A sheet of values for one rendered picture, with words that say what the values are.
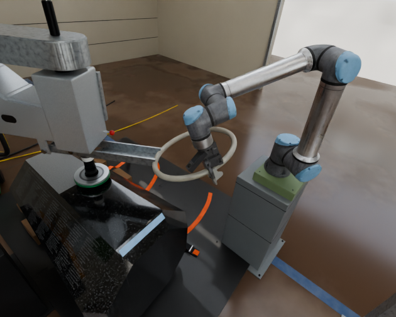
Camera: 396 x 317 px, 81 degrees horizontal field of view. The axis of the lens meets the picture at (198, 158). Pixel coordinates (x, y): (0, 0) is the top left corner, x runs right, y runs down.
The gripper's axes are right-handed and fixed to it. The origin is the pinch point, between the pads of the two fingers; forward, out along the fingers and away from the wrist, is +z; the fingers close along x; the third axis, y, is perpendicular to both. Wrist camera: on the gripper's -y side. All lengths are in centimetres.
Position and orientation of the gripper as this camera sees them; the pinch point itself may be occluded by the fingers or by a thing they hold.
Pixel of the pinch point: (212, 180)
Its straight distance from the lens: 114.1
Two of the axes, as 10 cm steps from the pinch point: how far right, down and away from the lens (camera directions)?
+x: -3.4, -4.3, 8.4
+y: 8.9, -4.4, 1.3
